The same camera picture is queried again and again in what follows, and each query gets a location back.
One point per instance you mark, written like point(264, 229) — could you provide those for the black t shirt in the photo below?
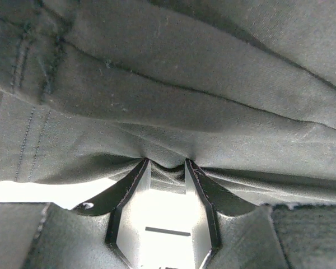
point(245, 89)

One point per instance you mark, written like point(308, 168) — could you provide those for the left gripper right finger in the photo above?
point(230, 232)

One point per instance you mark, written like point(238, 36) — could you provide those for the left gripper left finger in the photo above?
point(102, 232)

